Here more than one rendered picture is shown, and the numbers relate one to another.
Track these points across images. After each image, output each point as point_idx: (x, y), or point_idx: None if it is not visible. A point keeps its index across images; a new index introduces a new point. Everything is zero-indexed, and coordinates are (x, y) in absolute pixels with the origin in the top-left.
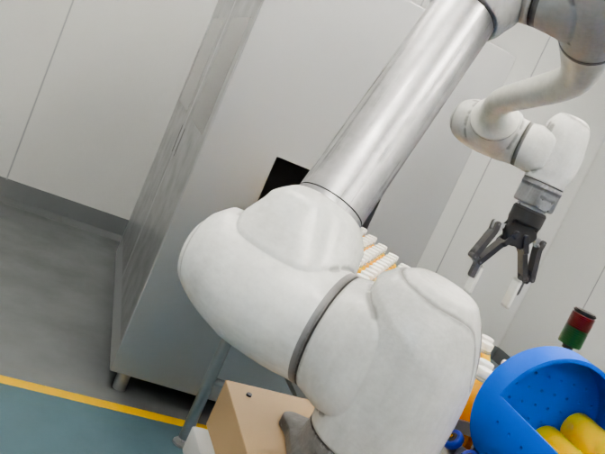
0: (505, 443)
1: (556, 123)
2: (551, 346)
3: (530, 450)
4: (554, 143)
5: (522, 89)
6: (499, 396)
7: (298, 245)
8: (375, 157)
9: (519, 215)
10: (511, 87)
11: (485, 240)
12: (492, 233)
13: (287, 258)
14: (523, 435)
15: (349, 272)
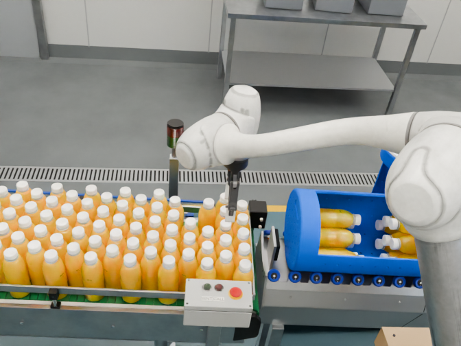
0: (335, 268)
1: (249, 108)
2: (302, 209)
3: (357, 263)
4: (254, 121)
5: (306, 147)
6: (317, 256)
7: None
8: None
9: (242, 167)
10: (289, 147)
11: (237, 196)
12: (238, 191)
13: None
14: (348, 261)
15: None
